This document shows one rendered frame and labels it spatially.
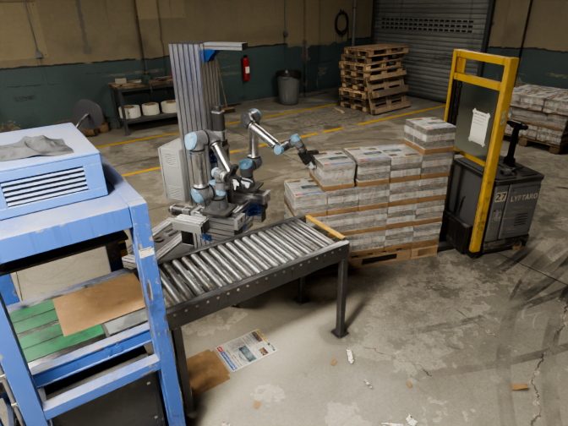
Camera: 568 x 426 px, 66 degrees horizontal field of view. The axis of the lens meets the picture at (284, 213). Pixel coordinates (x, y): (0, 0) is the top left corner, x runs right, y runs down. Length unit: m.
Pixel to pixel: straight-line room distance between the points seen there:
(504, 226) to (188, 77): 3.18
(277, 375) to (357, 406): 0.57
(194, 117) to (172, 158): 0.41
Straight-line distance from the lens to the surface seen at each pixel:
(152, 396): 2.64
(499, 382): 3.40
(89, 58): 9.47
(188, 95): 3.50
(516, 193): 4.56
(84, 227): 1.90
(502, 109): 4.07
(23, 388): 2.24
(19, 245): 1.89
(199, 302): 2.53
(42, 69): 9.36
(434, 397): 3.17
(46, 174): 1.99
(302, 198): 3.65
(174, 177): 3.74
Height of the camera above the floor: 2.31
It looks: 26 degrees down
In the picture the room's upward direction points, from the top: 1 degrees counter-clockwise
